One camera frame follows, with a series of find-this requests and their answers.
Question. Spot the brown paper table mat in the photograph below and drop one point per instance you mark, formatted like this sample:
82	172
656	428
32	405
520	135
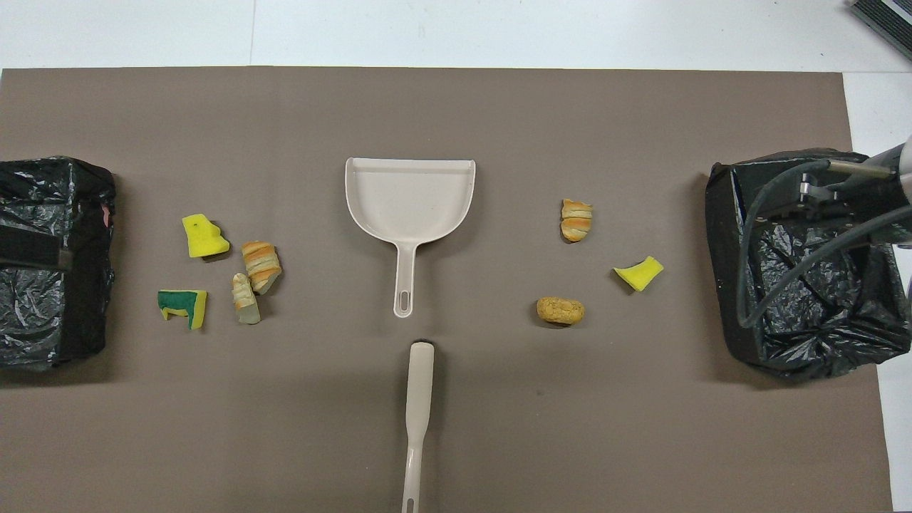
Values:
456	114

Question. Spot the yellow sponge chunk with dot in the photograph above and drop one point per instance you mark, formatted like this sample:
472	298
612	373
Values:
201	241

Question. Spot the pale bread slice piece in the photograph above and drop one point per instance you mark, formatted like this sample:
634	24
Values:
246	303

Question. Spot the black ribbed panel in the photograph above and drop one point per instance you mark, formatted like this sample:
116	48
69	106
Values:
887	18

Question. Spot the beige plastic dustpan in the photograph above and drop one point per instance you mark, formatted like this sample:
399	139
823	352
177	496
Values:
410	199

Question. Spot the round brown bun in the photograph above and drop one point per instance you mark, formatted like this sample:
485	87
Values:
561	311

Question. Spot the black bag lined bin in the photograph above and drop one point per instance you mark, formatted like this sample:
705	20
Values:
43	192
819	320

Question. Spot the small striped bread roll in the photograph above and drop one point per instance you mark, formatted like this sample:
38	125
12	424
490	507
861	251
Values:
576	221

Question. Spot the green and yellow sponge piece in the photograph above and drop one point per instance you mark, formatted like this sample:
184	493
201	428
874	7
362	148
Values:
187	305

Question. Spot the yellow sponge wedge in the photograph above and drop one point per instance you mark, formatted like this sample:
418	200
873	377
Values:
641	274

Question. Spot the large striped bread chunk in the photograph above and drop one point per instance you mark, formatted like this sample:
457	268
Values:
261	265

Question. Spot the beige hand brush black bristles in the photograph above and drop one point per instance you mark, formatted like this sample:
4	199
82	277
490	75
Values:
419	385

